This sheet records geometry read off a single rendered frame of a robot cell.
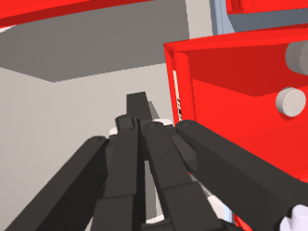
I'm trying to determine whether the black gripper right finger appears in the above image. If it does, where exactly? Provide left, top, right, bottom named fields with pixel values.
left=136, top=91, right=308, bottom=231

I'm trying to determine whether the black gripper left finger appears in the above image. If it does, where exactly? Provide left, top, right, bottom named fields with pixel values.
left=5, top=93, right=147, bottom=231

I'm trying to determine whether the grey metal disc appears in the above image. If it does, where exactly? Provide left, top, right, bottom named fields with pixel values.
left=285, top=40, right=308, bottom=76
left=276, top=87, right=306, bottom=117

